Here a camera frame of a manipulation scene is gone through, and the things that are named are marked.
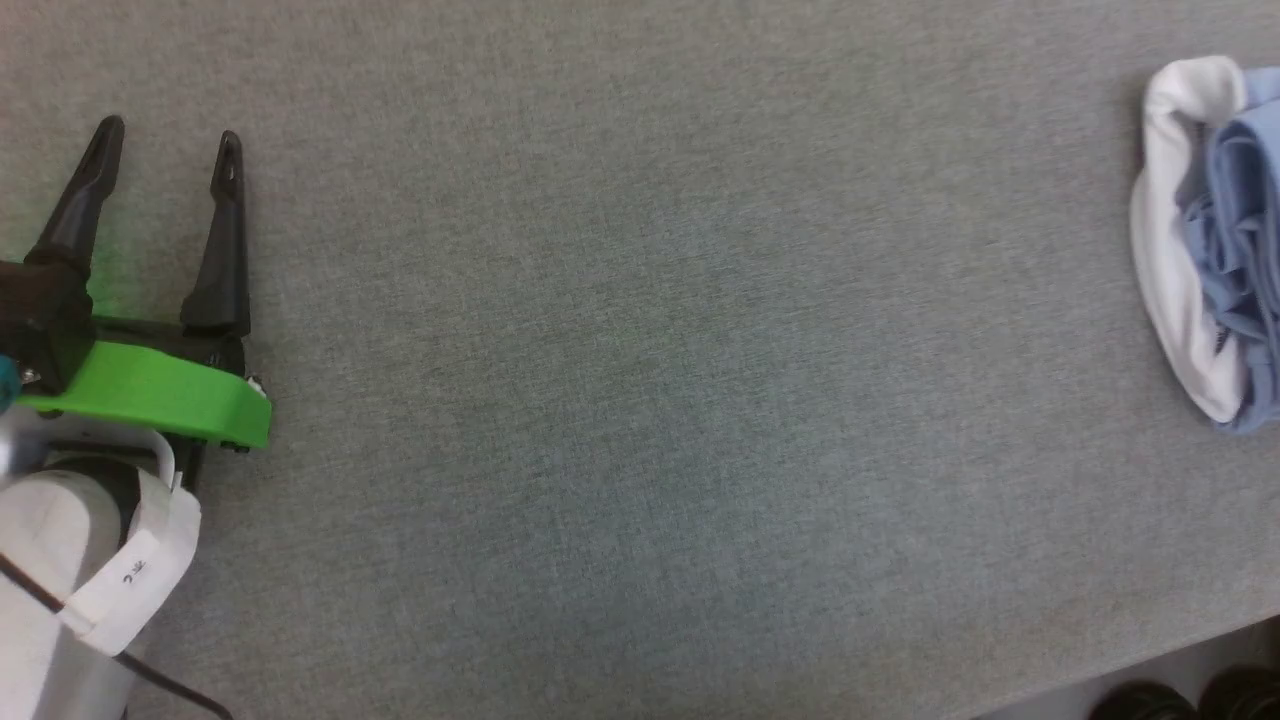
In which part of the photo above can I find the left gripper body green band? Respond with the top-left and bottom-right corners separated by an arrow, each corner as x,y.
13,315 -> 274,493

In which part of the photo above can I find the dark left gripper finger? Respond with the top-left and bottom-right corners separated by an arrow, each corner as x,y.
179,129 -> 253,341
24,114 -> 128,279

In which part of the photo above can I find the light blue white T-shirt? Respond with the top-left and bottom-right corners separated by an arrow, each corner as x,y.
1129,54 -> 1280,437

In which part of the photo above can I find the white paper label tape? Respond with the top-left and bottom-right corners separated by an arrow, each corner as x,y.
58,484 -> 203,658

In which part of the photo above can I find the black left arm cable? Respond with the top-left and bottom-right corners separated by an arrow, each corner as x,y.
0,360 -> 237,720

